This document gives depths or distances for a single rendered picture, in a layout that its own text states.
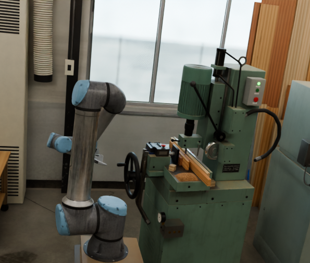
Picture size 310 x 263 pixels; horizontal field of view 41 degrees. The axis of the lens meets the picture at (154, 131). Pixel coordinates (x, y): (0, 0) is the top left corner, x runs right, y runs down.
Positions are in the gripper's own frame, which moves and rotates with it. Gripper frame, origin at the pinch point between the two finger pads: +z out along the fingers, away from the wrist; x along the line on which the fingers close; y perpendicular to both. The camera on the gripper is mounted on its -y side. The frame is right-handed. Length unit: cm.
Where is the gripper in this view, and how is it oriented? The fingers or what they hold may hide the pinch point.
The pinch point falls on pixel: (103, 161)
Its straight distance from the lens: 262.6
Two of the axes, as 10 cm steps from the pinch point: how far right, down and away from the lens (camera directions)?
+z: 8.5, 3.3, 4.2
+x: -3.1, -3.3, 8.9
